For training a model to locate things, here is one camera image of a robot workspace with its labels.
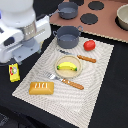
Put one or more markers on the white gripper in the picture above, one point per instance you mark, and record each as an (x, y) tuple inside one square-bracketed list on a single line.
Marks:
[(17, 44)]

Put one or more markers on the yellow toy box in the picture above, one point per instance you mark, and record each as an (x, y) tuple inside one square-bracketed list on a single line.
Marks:
[(14, 72)]

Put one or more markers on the toy bread loaf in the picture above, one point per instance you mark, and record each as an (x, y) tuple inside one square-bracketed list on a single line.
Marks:
[(41, 88)]

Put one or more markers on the yellow toy banana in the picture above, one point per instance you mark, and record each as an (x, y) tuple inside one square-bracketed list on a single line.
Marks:
[(67, 65)]

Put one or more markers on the red toy tomato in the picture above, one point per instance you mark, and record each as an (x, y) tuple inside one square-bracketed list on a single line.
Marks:
[(89, 45)]

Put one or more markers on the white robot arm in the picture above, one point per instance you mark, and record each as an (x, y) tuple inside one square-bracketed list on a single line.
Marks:
[(17, 13)]

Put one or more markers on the beige round plate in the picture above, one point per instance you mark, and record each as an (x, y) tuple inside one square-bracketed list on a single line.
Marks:
[(66, 73)]

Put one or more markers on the grey saucepan on stove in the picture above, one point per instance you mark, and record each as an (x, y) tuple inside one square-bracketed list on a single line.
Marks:
[(67, 10)]

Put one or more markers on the white woven placemat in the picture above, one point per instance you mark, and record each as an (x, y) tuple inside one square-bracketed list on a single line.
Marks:
[(70, 104)]

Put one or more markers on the pink toy stove top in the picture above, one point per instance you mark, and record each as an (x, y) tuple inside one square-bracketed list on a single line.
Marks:
[(104, 27)]

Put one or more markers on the white bowl on stove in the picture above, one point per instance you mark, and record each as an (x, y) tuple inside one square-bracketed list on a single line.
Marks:
[(122, 14)]

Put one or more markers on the fork with wooden handle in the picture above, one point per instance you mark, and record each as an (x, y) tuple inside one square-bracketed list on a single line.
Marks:
[(65, 81)]

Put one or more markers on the grey pot with handles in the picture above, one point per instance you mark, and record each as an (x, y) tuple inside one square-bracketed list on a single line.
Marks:
[(68, 36)]

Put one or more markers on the knife with wooden handle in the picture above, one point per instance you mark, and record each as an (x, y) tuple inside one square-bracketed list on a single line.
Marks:
[(79, 56)]

